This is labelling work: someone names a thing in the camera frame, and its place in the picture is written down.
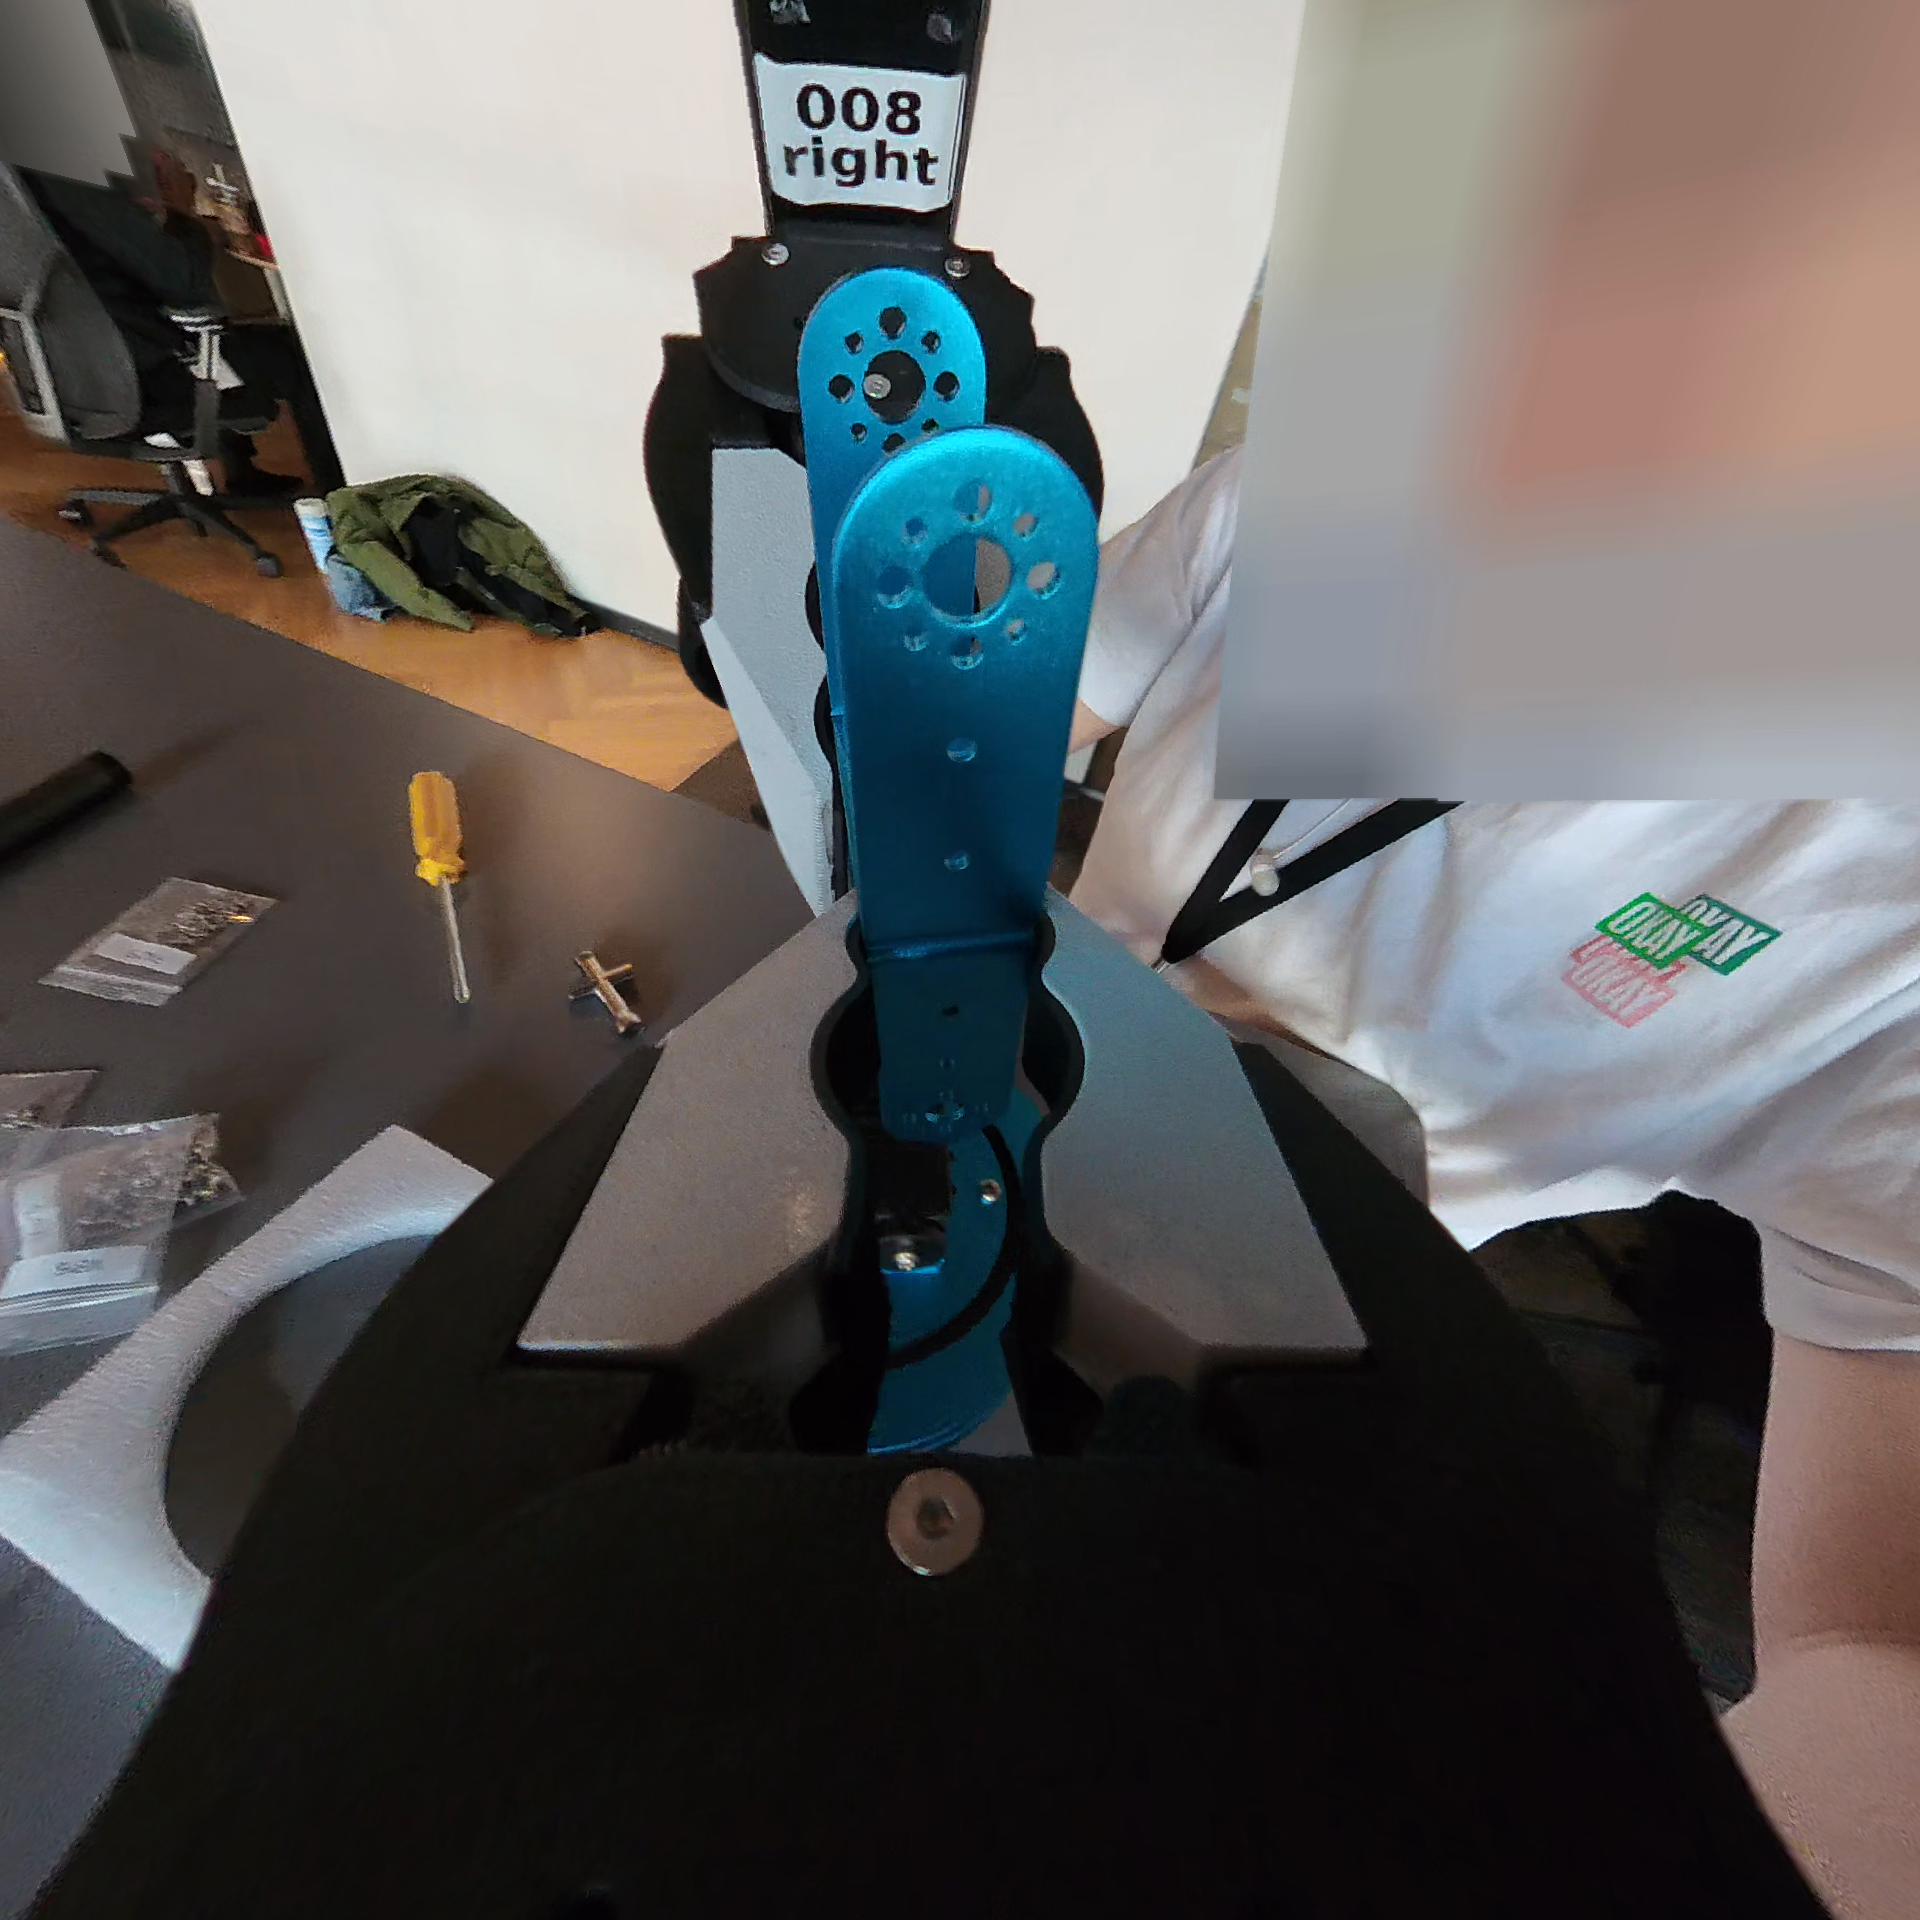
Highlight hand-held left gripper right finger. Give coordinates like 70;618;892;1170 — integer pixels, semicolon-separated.
1026;896;1373;1391

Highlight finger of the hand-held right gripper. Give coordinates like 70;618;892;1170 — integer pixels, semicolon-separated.
701;442;846;918

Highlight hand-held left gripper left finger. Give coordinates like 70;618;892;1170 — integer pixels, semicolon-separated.
513;912;893;1449

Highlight blue metal bracket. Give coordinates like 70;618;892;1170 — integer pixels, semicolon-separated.
794;271;1104;1143

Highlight blue round robot arm base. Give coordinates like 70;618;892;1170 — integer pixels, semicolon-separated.
856;1089;1052;1462

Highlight dark grey desk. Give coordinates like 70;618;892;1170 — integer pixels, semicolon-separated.
0;510;1430;1920

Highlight metal cross wrench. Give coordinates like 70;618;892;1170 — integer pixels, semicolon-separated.
566;948;649;1041

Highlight green jacket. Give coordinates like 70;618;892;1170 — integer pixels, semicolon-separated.
321;472;605;643

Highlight group of small screw bags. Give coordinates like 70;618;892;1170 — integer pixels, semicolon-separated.
0;878;280;1360

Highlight white foam packing piece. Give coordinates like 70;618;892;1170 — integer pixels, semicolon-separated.
0;1126;495;1671

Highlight grey office chair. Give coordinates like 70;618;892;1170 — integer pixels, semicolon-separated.
0;159;287;586

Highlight person's bare leg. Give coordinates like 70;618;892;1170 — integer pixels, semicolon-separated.
1709;1290;1920;1920

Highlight black lanyard strap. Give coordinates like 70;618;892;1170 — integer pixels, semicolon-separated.
1154;800;1464;975

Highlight yellow handled screwdriver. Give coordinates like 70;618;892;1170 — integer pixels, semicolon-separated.
404;769;476;1008

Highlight black handled screwdriver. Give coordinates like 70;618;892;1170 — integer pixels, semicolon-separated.
0;751;132;868

